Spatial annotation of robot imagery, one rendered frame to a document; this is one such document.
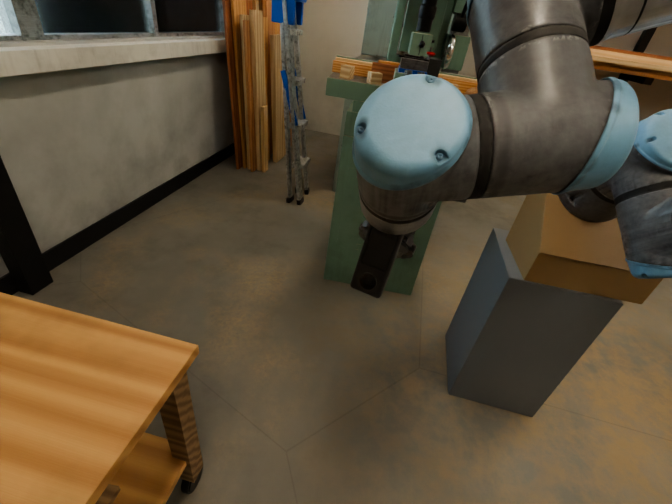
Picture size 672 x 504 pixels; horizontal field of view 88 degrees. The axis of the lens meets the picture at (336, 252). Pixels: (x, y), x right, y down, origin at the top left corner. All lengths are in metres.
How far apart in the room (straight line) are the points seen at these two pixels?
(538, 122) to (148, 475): 0.98
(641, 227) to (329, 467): 0.98
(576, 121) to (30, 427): 0.77
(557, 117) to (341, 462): 1.07
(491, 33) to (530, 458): 1.27
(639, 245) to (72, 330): 1.13
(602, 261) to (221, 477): 1.17
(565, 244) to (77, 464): 1.09
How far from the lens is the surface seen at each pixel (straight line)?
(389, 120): 0.29
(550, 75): 0.35
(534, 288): 1.12
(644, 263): 0.93
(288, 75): 2.18
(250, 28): 2.69
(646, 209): 0.94
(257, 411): 1.26
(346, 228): 1.55
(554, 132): 0.32
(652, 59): 3.72
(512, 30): 0.37
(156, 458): 1.04
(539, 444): 1.49
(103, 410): 0.70
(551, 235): 1.08
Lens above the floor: 1.09
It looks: 34 degrees down
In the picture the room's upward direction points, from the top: 9 degrees clockwise
